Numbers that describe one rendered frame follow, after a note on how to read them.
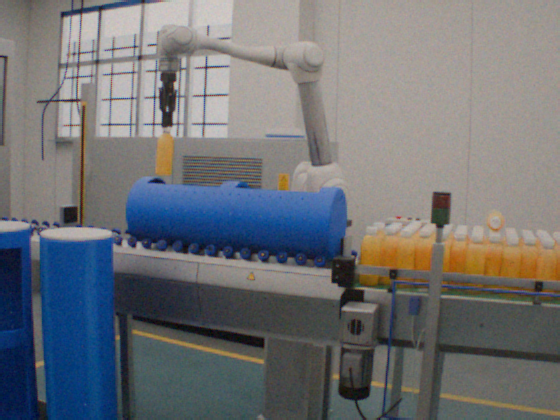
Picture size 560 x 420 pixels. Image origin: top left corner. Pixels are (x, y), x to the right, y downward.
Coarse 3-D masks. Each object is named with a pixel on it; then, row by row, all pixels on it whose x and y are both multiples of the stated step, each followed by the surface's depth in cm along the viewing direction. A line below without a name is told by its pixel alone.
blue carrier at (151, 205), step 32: (160, 192) 245; (192, 192) 241; (224, 192) 237; (256, 192) 233; (288, 192) 230; (320, 192) 226; (128, 224) 250; (160, 224) 244; (192, 224) 238; (224, 224) 233; (256, 224) 229; (288, 224) 224; (320, 224) 220; (288, 256) 234
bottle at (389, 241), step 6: (390, 234) 214; (384, 240) 215; (390, 240) 214; (396, 240) 214; (384, 246) 214; (390, 246) 213; (384, 252) 214; (390, 252) 213; (384, 258) 214; (390, 258) 214; (384, 264) 215; (390, 264) 214; (378, 276) 217; (384, 276) 215; (378, 282) 217; (384, 282) 215; (390, 282) 215
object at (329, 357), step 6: (330, 348) 242; (330, 354) 242; (330, 360) 242; (330, 366) 243; (330, 372) 243; (324, 378) 244; (330, 378) 244; (324, 384) 244; (330, 384) 245; (324, 390) 244; (330, 390) 246; (324, 396) 244; (330, 396) 246; (324, 402) 245; (330, 402) 247; (324, 408) 245; (324, 414) 245
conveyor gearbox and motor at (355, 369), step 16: (352, 304) 202; (368, 304) 203; (352, 320) 196; (368, 320) 194; (352, 336) 197; (368, 336) 195; (352, 352) 197; (368, 352) 198; (352, 368) 193; (368, 368) 198; (352, 384) 191; (368, 384) 201; (352, 400) 199
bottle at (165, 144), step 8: (160, 136) 252; (168, 136) 252; (160, 144) 251; (168, 144) 252; (160, 152) 252; (168, 152) 252; (160, 160) 252; (168, 160) 253; (160, 168) 252; (168, 168) 253
